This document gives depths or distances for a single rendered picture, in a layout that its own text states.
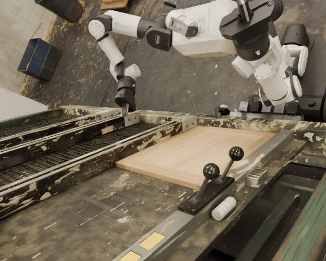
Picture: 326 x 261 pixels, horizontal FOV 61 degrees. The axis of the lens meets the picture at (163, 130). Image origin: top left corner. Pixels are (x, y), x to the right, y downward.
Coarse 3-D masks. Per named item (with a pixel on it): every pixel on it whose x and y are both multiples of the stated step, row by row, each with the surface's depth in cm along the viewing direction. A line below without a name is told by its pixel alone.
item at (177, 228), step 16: (272, 144) 101; (256, 160) 89; (240, 176) 79; (224, 192) 72; (208, 208) 67; (160, 224) 61; (176, 224) 60; (192, 224) 62; (176, 240) 58; (144, 256) 52; (160, 256) 55
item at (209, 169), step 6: (204, 168) 60; (210, 168) 59; (216, 168) 59; (204, 174) 60; (210, 174) 59; (216, 174) 59; (204, 180) 62; (204, 186) 63; (198, 192) 64; (192, 198) 66; (198, 198) 65; (192, 204) 66
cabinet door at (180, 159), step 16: (192, 128) 141; (208, 128) 138; (224, 128) 135; (160, 144) 121; (176, 144) 120; (192, 144) 118; (208, 144) 116; (224, 144) 113; (240, 144) 111; (256, 144) 109; (128, 160) 107; (144, 160) 106; (160, 160) 104; (176, 160) 103; (192, 160) 101; (208, 160) 99; (224, 160) 98; (240, 160) 96; (160, 176) 91; (176, 176) 89; (192, 176) 87
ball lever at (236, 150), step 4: (232, 148) 69; (236, 148) 68; (240, 148) 68; (232, 152) 68; (236, 152) 68; (240, 152) 68; (232, 156) 68; (236, 156) 68; (240, 156) 68; (232, 160) 70; (236, 160) 68; (228, 164) 71; (228, 168) 72; (224, 172) 73; (224, 176) 73; (216, 180) 74; (220, 180) 74; (224, 180) 75
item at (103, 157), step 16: (160, 128) 127; (176, 128) 134; (112, 144) 111; (128, 144) 111; (144, 144) 118; (80, 160) 99; (96, 160) 100; (112, 160) 105; (32, 176) 88; (48, 176) 87; (64, 176) 91; (80, 176) 95; (0, 192) 80; (16, 192) 80; (32, 192) 83; (48, 192) 87; (0, 208) 77; (16, 208) 80
